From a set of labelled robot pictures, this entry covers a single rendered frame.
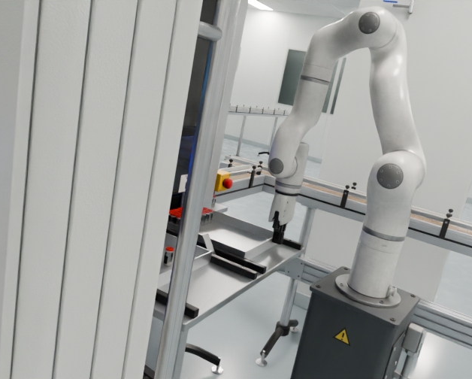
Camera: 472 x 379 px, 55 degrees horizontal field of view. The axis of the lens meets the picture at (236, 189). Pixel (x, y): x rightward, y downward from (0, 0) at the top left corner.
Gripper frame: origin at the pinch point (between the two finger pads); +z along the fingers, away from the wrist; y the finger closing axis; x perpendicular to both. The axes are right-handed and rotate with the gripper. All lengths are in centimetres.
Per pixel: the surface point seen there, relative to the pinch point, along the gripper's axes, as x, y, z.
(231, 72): -32, -9, -49
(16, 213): 19, 109, -32
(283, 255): 4.0, 2.7, 4.3
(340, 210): -3, -82, 5
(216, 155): -33.2, -8.9, -19.6
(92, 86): 22, 105, -43
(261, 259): 1.0, 12.4, 4.2
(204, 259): -7.8, 31.2, 2.1
